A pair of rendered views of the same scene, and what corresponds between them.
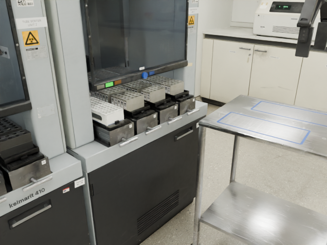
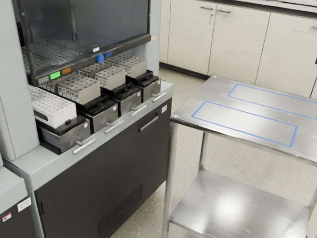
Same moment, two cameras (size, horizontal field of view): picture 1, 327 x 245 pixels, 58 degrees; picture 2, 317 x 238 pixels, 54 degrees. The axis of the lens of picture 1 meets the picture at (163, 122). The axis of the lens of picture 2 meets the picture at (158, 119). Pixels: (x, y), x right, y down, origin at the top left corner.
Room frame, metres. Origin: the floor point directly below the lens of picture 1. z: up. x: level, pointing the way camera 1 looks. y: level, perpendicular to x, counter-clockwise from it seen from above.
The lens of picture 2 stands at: (0.24, 0.04, 1.38)
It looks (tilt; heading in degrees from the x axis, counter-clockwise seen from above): 31 degrees down; 350
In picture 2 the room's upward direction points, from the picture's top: 3 degrees clockwise
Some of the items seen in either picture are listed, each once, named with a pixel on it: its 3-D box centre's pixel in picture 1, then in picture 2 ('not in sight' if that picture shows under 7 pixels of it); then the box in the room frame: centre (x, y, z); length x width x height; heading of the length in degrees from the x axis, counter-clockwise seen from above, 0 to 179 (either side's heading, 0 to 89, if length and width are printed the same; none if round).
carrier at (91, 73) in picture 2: (143, 91); (98, 74); (1.48, 0.10, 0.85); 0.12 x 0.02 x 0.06; 137
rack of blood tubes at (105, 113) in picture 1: (95, 110); (37, 104); (1.26, 0.31, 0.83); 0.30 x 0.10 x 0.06; 48
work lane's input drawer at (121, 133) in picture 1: (80, 113); (17, 106); (1.35, 0.41, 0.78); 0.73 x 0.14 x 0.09; 48
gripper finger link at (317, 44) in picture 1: (321, 36); not in sight; (0.82, -0.43, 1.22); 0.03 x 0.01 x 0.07; 48
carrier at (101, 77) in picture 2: (153, 94); (110, 78); (1.44, 0.05, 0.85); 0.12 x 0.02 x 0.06; 137
